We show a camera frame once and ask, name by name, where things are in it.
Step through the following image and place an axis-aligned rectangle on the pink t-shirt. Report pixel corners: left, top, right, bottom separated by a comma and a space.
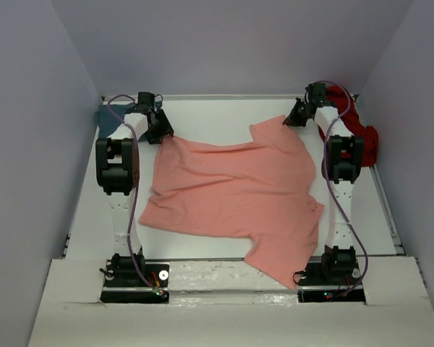
139, 116, 324, 289

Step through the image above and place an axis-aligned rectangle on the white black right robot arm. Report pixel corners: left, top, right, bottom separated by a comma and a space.
284, 81, 365, 286

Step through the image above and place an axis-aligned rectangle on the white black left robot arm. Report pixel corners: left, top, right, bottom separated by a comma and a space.
95, 92, 174, 294

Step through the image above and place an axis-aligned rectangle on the crumpled red t-shirt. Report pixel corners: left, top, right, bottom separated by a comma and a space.
326, 85, 379, 167

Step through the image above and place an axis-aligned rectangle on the folded teal t-shirt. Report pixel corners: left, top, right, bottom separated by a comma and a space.
95, 103, 134, 138

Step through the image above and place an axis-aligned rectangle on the white table edge rail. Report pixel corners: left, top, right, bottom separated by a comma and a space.
101, 93, 312, 102

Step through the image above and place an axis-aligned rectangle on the aluminium front rail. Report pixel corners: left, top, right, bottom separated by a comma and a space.
145, 257, 244, 262

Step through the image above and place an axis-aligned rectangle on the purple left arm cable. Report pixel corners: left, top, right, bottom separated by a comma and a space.
106, 93, 163, 290

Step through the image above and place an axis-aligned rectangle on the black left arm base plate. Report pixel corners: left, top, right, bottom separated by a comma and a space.
100, 262, 170, 304

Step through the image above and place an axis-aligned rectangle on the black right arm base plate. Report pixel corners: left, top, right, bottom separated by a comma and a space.
293, 262, 366, 304

